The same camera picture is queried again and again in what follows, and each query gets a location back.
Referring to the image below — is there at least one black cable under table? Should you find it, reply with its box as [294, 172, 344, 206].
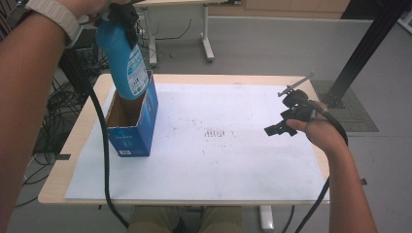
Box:
[281, 205, 296, 233]

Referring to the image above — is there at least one thick black right gripper cable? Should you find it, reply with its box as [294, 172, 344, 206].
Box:
[293, 100, 350, 233]

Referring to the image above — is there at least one white paper sheet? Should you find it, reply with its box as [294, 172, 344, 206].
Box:
[64, 83, 329, 202]

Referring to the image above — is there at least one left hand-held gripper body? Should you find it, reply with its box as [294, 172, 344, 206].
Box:
[108, 1, 140, 29]

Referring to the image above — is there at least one blue cardboard box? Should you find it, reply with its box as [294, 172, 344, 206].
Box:
[106, 70, 159, 158]

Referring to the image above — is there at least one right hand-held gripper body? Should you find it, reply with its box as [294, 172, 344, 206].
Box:
[277, 72, 320, 122]

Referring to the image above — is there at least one white desk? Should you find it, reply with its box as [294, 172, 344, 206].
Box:
[129, 0, 242, 70]

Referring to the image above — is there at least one black floor cable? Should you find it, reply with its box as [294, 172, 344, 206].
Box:
[154, 18, 192, 42]

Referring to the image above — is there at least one thick black gripper cable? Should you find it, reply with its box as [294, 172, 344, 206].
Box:
[293, 100, 350, 233]
[59, 48, 131, 229]

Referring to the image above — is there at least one thick black left gripper cable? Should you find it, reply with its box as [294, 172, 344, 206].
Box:
[59, 48, 131, 229]

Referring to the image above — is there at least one blue plastic bottle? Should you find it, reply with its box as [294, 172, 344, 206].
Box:
[94, 13, 151, 101]

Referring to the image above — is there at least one person's right leg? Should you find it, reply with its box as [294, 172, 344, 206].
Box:
[197, 206, 243, 233]

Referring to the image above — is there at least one person's leg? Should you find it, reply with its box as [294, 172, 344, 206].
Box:
[128, 206, 183, 233]
[197, 206, 243, 233]

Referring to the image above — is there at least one light wooden cabinet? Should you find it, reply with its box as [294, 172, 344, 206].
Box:
[208, 0, 352, 19]

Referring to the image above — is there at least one black metal stand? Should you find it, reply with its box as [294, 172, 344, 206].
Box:
[57, 48, 95, 96]
[319, 0, 412, 110]

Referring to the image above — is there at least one person's left leg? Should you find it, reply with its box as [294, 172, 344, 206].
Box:
[128, 206, 183, 233]

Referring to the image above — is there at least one bundle of black cables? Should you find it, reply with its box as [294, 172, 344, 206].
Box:
[14, 48, 110, 208]

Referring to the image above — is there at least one beige strap wristwatch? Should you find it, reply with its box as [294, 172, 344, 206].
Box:
[5, 0, 91, 50]

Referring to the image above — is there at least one person's right hand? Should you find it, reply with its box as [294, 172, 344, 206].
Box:
[286, 100, 349, 155]

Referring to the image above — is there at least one person's left hand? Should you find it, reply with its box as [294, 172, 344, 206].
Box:
[57, 0, 131, 19]

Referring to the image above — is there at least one white table leg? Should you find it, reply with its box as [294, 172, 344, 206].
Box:
[257, 205, 275, 232]

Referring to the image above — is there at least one dark floor mat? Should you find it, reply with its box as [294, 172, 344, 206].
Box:
[310, 80, 380, 133]

